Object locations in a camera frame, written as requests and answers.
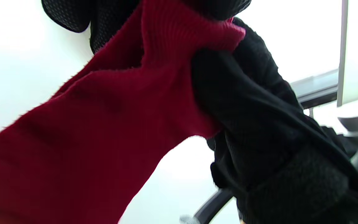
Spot person's left hand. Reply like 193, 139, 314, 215
41, 0, 252, 54

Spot person's right hand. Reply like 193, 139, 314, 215
191, 17, 358, 224

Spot long red sock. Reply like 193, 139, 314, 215
0, 0, 246, 224

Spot thick black cable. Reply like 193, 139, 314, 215
194, 188, 234, 224

